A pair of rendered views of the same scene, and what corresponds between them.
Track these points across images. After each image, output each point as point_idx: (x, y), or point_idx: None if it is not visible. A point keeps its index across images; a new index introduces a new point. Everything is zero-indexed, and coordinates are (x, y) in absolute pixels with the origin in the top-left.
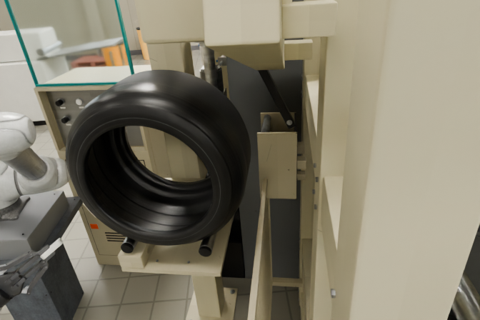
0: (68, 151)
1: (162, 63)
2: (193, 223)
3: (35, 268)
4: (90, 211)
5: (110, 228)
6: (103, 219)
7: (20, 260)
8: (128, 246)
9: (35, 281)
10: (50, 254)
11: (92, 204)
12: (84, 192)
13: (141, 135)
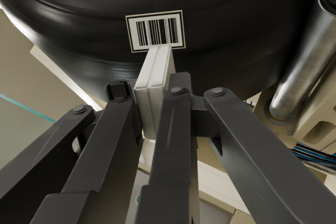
0: None
1: None
2: None
3: (168, 124)
4: (155, 12)
5: None
6: None
7: (33, 153)
8: None
9: (271, 158)
10: (174, 81)
11: None
12: None
13: (207, 211)
